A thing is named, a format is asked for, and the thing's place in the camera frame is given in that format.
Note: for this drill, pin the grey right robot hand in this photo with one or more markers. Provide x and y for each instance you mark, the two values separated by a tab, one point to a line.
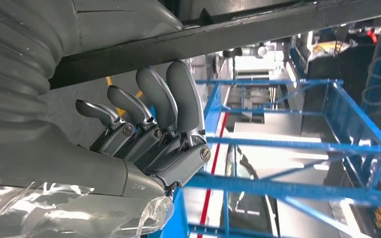
62	157

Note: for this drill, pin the blue metal shelf rack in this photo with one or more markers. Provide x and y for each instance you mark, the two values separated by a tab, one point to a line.
276	192

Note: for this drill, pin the clear plastic film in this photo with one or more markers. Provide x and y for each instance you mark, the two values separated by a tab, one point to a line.
62	216

